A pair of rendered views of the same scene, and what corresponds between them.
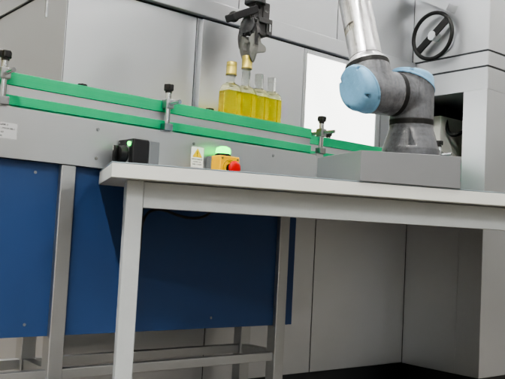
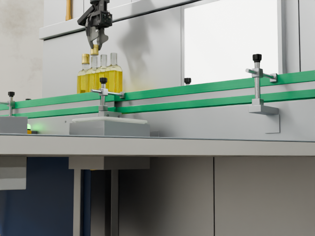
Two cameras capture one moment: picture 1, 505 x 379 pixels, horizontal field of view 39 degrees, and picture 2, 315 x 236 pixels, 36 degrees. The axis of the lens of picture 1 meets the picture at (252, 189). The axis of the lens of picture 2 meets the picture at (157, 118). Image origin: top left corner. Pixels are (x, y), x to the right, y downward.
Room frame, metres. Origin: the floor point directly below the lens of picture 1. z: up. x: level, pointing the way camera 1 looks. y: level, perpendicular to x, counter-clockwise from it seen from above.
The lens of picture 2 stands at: (2.23, -2.02, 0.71)
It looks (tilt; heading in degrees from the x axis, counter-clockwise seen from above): 5 degrees up; 79
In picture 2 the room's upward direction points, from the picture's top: straight up
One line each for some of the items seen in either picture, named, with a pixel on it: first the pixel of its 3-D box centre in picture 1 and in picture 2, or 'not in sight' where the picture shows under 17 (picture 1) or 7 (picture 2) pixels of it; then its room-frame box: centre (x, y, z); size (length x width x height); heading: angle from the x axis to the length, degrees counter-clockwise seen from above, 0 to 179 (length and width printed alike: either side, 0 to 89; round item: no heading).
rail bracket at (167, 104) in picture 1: (172, 107); (6, 106); (1.96, 0.23, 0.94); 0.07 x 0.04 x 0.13; 39
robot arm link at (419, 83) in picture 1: (409, 95); not in sight; (1.90, -0.41, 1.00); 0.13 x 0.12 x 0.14; 121
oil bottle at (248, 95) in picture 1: (243, 118); (93, 92); (2.34, 0.04, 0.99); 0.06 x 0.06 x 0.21; 40
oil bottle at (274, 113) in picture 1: (269, 122); (113, 90); (2.42, -0.05, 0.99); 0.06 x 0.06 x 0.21; 39
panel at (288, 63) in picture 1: (296, 92); (179, 48); (2.67, -0.14, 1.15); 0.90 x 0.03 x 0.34; 129
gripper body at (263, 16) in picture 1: (255, 19); (99, 13); (2.36, 0.02, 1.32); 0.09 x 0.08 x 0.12; 130
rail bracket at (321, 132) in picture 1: (316, 135); (108, 94); (2.38, -0.20, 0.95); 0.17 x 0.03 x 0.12; 39
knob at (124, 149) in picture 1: (119, 153); not in sight; (1.84, 0.35, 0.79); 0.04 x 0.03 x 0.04; 39
